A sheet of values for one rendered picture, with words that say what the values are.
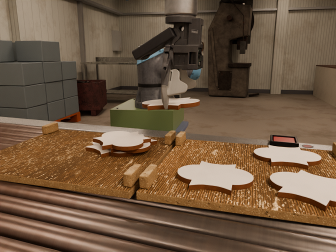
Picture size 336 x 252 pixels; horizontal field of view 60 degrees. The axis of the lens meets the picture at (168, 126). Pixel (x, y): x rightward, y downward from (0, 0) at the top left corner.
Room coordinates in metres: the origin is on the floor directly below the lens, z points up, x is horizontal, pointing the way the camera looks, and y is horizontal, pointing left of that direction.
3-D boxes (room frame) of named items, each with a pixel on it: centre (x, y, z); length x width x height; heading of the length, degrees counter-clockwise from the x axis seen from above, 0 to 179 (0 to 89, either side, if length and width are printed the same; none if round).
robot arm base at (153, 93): (1.22, 0.07, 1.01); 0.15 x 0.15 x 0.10
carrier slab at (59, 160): (0.70, 0.22, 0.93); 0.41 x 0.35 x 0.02; 74
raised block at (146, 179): (0.51, 0.04, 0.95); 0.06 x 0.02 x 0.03; 164
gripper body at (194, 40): (0.71, -0.04, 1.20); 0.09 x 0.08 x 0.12; 73
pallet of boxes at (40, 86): (4.61, 2.19, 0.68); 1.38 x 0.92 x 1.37; 168
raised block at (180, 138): (0.77, -0.04, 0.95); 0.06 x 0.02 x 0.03; 164
